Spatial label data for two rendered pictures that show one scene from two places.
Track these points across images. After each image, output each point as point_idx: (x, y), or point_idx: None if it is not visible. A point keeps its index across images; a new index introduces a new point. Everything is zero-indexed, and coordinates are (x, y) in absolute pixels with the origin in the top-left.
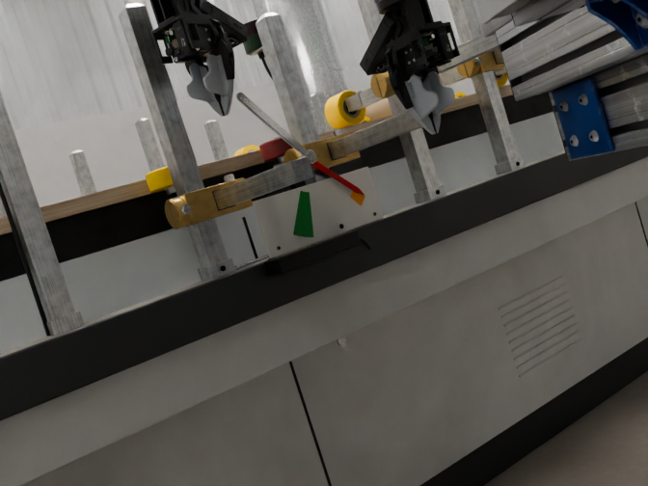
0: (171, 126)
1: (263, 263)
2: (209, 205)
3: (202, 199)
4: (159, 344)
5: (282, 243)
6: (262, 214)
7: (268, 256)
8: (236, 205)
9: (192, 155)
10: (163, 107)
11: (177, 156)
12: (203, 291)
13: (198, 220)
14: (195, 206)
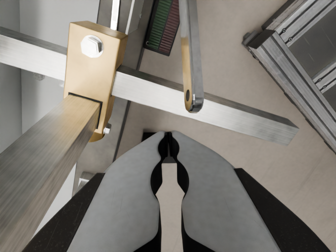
0: (55, 189)
1: (142, 47)
2: (112, 99)
3: (109, 108)
4: (122, 132)
5: (141, 8)
6: (132, 23)
7: (119, 10)
8: (122, 61)
9: (84, 130)
10: (29, 234)
11: (79, 154)
12: (128, 106)
13: (111, 112)
14: (108, 117)
